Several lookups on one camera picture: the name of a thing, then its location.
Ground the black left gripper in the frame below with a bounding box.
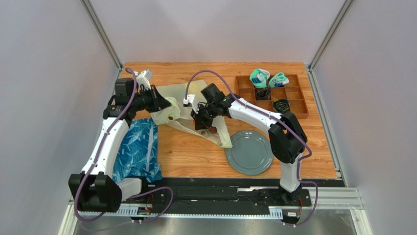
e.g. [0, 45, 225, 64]
[130, 85, 171, 113]

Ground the pale yellow plastic bag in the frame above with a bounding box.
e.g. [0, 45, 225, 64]
[151, 83, 232, 148]

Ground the dark red fake plum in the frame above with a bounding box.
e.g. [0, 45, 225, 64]
[208, 126, 218, 134]

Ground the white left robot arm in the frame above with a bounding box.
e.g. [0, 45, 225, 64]
[68, 78, 171, 214]

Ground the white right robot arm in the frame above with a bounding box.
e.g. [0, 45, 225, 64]
[183, 83, 307, 205]

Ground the blue leaf-pattern cloth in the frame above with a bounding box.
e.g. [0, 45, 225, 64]
[112, 118, 162, 183]

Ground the grey round plate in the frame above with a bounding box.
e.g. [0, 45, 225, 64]
[226, 130, 274, 176]

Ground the black rolled sock upper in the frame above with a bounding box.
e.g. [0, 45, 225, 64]
[255, 88, 271, 100]

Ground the teal white sock left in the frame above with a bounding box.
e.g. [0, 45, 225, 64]
[249, 69, 270, 88]

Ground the teal white sock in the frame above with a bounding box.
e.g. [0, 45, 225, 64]
[249, 69, 270, 88]
[268, 72, 289, 88]

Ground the teal white sock right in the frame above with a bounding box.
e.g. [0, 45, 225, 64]
[268, 72, 289, 88]

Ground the brown compartment tray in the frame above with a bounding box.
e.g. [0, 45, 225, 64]
[234, 74, 309, 119]

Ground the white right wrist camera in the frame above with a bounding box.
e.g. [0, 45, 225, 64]
[183, 94, 199, 114]

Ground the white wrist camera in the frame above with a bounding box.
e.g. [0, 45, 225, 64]
[183, 94, 199, 114]
[134, 70, 153, 92]

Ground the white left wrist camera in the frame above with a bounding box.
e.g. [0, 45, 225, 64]
[134, 70, 153, 92]

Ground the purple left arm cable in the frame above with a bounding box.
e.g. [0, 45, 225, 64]
[73, 67, 174, 224]

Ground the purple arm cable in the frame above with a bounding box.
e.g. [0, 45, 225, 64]
[73, 67, 174, 224]
[184, 70, 319, 228]

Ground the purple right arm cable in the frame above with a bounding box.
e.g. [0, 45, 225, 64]
[184, 70, 319, 228]

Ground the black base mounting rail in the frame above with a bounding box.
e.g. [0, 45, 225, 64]
[129, 178, 316, 217]

